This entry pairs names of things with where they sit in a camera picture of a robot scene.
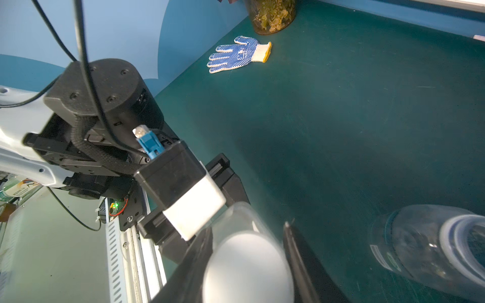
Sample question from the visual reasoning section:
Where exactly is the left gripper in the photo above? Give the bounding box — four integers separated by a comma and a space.
22, 121, 250, 264

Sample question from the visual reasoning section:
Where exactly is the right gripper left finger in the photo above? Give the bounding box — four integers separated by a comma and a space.
152, 227, 213, 303

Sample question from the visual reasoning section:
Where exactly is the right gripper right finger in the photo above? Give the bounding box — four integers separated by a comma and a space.
283, 222, 349, 302

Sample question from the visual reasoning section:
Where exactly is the white bottle cap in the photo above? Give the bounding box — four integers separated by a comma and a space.
202, 232, 294, 302

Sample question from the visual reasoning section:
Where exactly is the square clear plastic bottle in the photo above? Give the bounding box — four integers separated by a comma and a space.
210, 202, 283, 251

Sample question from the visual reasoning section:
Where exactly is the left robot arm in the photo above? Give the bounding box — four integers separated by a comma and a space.
1, 59, 189, 263

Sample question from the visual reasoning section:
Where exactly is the round clear plastic bottle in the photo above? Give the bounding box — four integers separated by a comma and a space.
369, 205, 484, 302

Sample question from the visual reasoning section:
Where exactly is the left controller board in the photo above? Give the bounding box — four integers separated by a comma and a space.
95, 198, 128, 224

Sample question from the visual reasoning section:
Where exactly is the blue dotted work glove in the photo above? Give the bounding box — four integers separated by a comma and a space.
207, 36, 273, 74

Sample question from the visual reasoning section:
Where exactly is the artificial potted plant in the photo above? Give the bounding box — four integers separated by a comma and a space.
244, 0, 296, 35

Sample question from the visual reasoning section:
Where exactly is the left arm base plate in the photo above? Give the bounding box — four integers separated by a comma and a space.
118, 186, 151, 232

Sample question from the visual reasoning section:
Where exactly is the aluminium front rail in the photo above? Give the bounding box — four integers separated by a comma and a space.
104, 189, 169, 303

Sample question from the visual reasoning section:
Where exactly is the aluminium back frame bar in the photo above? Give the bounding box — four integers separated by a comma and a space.
416, 0, 484, 13

